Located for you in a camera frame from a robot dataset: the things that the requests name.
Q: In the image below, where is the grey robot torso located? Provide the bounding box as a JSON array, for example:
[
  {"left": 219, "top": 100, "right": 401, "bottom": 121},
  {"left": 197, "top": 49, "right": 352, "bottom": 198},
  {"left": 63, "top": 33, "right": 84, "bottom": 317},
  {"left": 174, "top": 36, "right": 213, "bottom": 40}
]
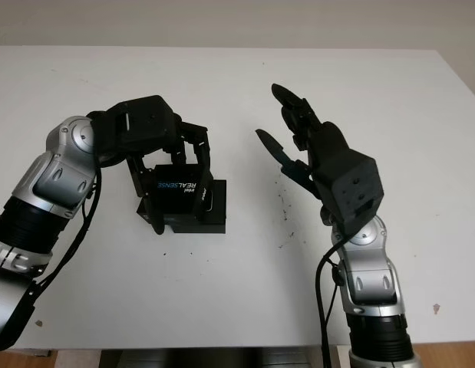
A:
[{"left": 98, "top": 339, "right": 338, "bottom": 368}]

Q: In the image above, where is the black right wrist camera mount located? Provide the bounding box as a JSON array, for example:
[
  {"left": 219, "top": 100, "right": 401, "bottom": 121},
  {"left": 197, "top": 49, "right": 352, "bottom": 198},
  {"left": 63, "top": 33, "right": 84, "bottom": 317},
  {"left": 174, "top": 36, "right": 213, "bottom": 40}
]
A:
[{"left": 330, "top": 153, "right": 385, "bottom": 235}]

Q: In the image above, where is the black box base foam insert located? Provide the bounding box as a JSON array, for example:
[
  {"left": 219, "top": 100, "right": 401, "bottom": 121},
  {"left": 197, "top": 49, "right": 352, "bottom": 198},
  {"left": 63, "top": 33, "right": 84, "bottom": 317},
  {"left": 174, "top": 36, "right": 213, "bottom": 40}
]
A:
[{"left": 163, "top": 179, "right": 228, "bottom": 235}]

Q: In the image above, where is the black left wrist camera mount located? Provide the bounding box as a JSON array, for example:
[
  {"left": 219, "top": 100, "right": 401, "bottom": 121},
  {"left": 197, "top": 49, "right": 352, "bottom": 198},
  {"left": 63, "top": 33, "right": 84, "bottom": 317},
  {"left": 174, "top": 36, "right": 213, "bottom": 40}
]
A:
[{"left": 105, "top": 94, "right": 181, "bottom": 155}]

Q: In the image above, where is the black RealSense box lid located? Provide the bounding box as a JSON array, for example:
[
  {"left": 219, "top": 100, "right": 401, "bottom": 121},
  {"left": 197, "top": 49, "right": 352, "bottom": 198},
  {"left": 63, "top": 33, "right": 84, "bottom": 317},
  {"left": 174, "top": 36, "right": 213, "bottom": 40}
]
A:
[{"left": 136, "top": 163, "right": 216, "bottom": 224}]

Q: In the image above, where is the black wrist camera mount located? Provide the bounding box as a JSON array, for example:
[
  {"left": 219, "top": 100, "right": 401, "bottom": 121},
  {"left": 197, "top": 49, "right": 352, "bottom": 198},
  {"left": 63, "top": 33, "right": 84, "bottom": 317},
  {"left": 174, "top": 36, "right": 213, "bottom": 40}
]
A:
[
  {"left": 330, "top": 153, "right": 385, "bottom": 235},
  {"left": 105, "top": 94, "right": 181, "bottom": 155}
]

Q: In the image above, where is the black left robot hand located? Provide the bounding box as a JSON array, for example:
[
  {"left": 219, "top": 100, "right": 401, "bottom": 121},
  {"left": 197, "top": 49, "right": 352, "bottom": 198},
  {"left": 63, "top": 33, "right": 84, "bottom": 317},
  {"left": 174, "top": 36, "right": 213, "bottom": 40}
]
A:
[{"left": 86, "top": 109, "right": 215, "bottom": 235}]

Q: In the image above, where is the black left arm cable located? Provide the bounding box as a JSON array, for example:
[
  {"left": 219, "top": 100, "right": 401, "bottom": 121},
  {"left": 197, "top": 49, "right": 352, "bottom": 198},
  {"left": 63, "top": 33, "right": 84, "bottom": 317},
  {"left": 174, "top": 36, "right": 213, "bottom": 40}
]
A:
[{"left": 28, "top": 163, "right": 103, "bottom": 304}]

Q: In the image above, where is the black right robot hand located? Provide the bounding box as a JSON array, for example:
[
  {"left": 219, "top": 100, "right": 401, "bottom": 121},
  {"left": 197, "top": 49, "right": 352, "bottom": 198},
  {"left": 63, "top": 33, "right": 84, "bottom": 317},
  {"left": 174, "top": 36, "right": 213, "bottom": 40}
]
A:
[{"left": 254, "top": 83, "right": 361, "bottom": 218}]

